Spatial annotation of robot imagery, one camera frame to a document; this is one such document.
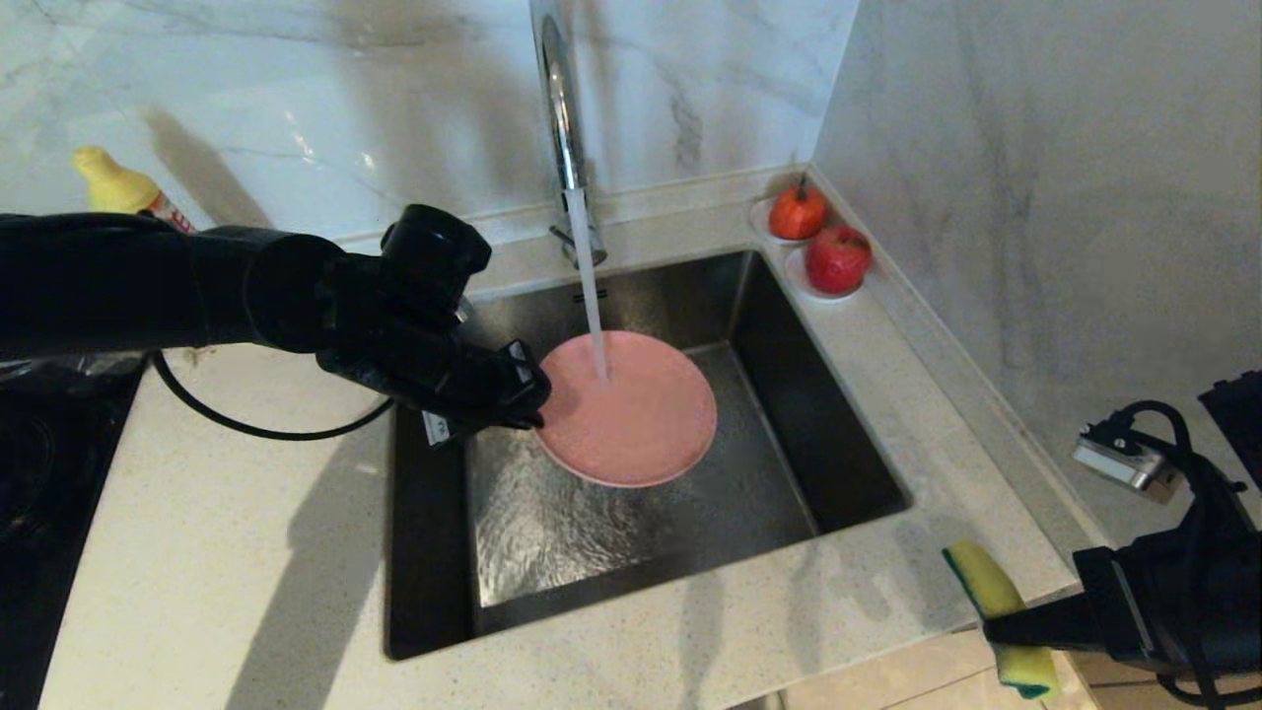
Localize pink plate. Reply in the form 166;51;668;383
531;329;720;490

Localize chrome gooseneck faucet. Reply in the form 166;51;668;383
532;0;608;269

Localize black induction cooktop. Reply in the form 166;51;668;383
0;370;147;710

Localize orange dish soap bottle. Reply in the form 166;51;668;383
72;146;198;234

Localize light wooden cabinet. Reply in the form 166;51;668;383
986;651;1262;710

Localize red toy tomato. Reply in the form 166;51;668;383
769;177;829;241

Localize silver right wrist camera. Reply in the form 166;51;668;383
1072;432;1186;507

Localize running water stream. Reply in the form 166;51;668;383
567;187;614;384

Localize stainless steel sink basin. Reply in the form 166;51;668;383
385;251;913;660

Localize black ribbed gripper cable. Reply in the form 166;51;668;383
1158;671;1262;709

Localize smooth black arm cable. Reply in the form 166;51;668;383
148;350;397;443

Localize black right camera cable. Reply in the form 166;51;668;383
1085;398;1245;707

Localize small white dish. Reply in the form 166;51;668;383
749;200;829;248
786;247;868;303

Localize yellow sponge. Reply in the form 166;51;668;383
941;538;1063;702

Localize red toy apple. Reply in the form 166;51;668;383
806;225;875;295

